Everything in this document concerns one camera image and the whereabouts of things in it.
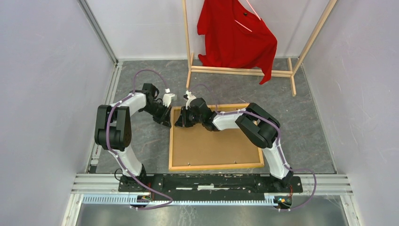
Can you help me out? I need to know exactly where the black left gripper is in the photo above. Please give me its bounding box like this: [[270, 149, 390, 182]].
[[141, 103, 173, 129]]

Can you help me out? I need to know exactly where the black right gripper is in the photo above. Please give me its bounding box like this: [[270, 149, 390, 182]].
[[175, 106, 204, 128]]

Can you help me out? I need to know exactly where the yellow wooden picture frame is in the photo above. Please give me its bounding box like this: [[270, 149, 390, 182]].
[[168, 103, 265, 171]]

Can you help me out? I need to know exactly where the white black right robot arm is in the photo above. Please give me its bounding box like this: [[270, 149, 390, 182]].
[[175, 98, 293, 192]]

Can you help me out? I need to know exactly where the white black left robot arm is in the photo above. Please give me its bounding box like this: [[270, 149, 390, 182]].
[[94, 83, 176, 192]]

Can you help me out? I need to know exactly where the red t-shirt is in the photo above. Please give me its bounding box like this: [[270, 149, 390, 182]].
[[197, 0, 278, 84]]

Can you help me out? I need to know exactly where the wooden clothes rack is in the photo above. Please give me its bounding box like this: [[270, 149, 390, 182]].
[[182, 0, 337, 96]]

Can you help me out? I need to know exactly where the pink clothes hanger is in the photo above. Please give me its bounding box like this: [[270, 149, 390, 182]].
[[232, 0, 262, 32]]

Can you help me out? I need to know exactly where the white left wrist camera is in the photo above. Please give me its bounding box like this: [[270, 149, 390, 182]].
[[162, 89, 177, 107]]

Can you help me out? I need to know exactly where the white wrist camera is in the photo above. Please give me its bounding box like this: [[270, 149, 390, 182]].
[[183, 90, 196, 110], [162, 89, 177, 107]]

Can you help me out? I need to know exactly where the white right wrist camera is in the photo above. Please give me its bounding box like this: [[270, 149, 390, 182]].
[[183, 90, 196, 110]]

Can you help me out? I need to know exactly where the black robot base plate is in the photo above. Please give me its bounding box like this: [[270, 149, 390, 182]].
[[118, 174, 303, 202]]

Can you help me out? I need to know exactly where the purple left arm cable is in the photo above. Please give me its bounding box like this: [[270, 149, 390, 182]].
[[105, 69, 174, 210]]

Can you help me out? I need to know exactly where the aluminium rail frame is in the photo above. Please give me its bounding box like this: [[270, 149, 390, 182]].
[[61, 0, 364, 226]]

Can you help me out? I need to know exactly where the grey slotted cable duct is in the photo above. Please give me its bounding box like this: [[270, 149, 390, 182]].
[[82, 194, 290, 207]]

